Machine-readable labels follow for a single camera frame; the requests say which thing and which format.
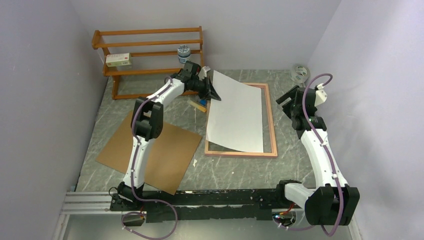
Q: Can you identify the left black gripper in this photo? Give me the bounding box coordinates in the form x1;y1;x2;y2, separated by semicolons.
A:
191;76;222;102

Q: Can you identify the mountain landscape photo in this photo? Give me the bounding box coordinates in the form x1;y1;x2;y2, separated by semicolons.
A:
206;70;264;153

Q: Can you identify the pink picture frame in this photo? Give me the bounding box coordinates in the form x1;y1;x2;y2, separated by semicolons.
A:
204;82;278;159

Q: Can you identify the brown backing board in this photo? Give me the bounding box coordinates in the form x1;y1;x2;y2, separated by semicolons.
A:
96;111;202;195

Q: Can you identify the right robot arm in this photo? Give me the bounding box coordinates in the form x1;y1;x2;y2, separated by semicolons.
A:
274;86;360;226

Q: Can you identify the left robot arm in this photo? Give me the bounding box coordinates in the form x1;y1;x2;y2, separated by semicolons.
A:
117;61;221;210

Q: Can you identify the clear tape roll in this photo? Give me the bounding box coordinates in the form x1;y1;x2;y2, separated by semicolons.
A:
290;64;311;84

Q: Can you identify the small blue white jar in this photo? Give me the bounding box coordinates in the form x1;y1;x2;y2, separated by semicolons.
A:
177;44;191;64

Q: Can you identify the wooden shelf rack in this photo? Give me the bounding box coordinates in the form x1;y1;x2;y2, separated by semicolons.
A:
91;26;205;100

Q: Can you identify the white green cardboard box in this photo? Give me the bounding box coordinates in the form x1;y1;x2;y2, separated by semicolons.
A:
105;53;132;67

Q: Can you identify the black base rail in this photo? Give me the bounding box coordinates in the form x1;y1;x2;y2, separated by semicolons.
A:
109;188;292;223

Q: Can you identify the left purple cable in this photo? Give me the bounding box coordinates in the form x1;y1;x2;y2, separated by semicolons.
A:
120;76;179;239

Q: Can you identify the aluminium extrusion frame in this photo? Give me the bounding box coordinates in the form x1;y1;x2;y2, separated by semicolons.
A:
51;188;362;240

